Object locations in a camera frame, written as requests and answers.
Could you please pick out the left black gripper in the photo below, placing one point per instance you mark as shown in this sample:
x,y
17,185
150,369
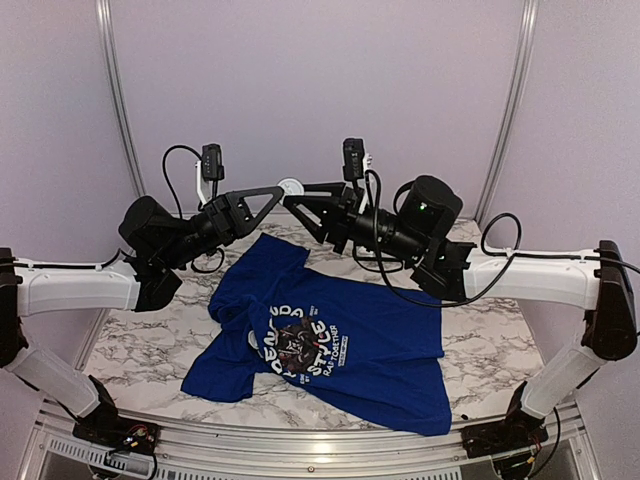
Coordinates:
x,y
233,216

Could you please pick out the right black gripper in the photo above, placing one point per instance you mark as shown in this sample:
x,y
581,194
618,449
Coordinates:
x,y
341,225

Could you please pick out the blue white round brooch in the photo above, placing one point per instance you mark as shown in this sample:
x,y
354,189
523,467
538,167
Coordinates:
x,y
291,187

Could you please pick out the blue printed t-shirt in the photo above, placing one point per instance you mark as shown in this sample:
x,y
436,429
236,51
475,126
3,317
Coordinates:
x,y
356,346

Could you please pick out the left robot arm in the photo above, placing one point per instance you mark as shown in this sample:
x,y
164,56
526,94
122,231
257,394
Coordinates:
x,y
145,282

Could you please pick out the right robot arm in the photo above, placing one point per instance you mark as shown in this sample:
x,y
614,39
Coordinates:
x,y
458,273

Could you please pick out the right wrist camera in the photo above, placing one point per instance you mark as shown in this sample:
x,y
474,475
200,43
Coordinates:
x,y
353,157

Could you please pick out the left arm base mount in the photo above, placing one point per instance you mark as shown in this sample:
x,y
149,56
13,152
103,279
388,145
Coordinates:
x,y
106,427

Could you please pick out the left aluminium corner post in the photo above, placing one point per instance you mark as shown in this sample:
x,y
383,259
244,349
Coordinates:
x,y
118,99

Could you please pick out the aluminium corner post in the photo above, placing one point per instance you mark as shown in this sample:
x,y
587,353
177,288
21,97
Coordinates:
x,y
515,92
118,99

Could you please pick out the right aluminium corner post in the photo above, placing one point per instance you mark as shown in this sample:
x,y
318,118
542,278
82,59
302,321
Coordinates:
x,y
515,92

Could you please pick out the aluminium front rail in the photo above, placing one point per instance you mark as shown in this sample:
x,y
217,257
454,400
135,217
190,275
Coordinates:
x,y
193,450

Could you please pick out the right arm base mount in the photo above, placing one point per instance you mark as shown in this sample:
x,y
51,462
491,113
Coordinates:
x,y
516,430

